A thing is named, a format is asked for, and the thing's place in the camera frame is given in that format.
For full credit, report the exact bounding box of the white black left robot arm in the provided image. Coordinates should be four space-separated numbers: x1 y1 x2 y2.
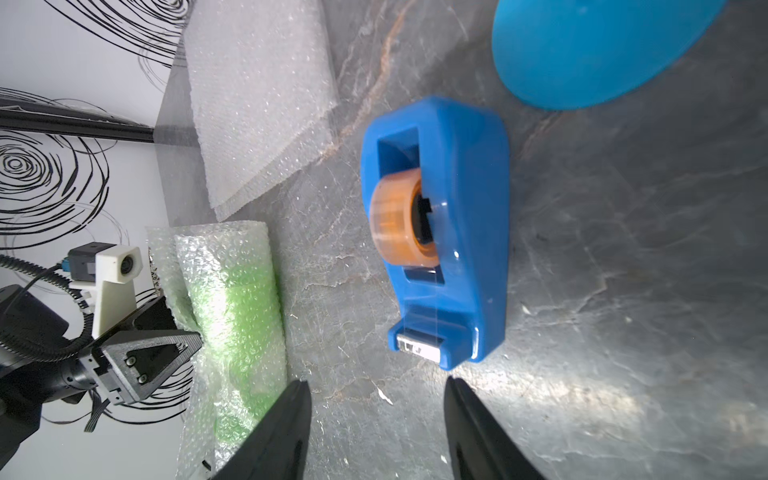
1 297 203 464

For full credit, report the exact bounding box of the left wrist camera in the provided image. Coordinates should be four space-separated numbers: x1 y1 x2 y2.
66 242 143 339

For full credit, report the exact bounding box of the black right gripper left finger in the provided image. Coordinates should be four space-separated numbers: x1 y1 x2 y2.
213 380 312 480

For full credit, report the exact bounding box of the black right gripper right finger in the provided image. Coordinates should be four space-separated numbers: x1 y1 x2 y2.
444 376 544 480

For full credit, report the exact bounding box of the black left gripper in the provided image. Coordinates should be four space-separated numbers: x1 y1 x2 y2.
80 296 203 405

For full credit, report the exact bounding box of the blue plastic wine glass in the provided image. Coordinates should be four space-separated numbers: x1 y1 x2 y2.
491 0 725 110

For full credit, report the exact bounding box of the green plastic wine glass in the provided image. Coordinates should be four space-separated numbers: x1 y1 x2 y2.
193 264 287 468

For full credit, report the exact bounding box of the blue tape dispenser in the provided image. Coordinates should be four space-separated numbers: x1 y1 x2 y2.
360 96 511 371

